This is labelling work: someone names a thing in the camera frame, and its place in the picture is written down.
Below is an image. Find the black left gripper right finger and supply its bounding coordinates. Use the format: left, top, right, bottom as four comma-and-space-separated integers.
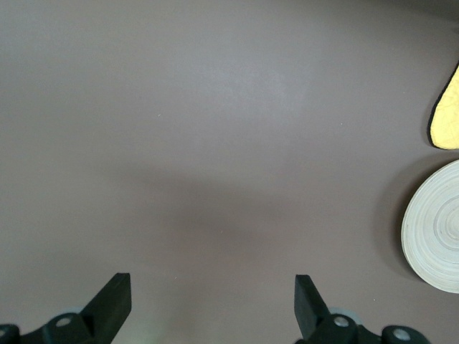
294, 274, 431, 344

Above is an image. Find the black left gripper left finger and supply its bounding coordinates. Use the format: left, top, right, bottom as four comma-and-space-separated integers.
0, 272, 132, 344

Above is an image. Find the round wooden plate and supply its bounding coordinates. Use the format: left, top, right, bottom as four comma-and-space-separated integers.
400, 160, 459, 294

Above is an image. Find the yellow quilted oven mitt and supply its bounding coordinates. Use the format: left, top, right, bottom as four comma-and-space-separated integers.
426, 60, 459, 151

